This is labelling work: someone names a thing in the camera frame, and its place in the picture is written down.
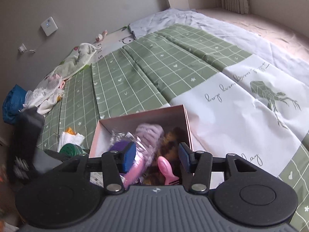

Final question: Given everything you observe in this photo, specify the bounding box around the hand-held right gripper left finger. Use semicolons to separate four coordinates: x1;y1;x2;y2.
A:
45;141;137;195

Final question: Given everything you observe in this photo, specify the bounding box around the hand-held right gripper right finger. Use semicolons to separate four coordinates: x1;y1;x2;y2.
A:
178;142;264;194

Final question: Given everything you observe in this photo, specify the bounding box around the purple soft block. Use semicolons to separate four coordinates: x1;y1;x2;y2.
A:
108;141;131;155

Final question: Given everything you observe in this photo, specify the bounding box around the clear crinkled wrapper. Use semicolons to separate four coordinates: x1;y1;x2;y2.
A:
110;130;156;151

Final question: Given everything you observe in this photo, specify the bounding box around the brown furry plush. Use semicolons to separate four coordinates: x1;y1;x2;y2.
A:
144;127;192;187

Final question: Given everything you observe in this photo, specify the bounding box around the lavender knitted yarn item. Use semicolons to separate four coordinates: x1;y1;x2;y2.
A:
133;123;165;155

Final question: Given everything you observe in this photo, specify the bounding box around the pink cardboard box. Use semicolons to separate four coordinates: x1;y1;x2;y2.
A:
89;104;194;189

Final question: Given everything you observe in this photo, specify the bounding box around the blue plastic bag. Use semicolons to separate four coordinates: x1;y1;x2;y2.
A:
2;84;28;124

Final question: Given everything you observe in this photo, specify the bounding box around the white frayed cloth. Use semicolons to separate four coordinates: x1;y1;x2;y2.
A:
22;86;66;115

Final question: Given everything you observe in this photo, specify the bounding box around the white tissue paper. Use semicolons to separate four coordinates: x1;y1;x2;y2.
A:
57;131;85;152

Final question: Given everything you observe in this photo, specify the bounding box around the green and white printed bedsheet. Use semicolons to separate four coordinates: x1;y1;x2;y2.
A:
36;8;309;232

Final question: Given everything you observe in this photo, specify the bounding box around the pale green towel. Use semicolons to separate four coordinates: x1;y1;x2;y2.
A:
43;43;102;83

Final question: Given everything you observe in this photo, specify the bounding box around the small pink toy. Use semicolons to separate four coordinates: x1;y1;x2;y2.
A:
95;29;109;42

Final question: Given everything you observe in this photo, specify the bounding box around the white wall thermostat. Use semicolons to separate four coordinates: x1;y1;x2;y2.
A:
40;16;59;36

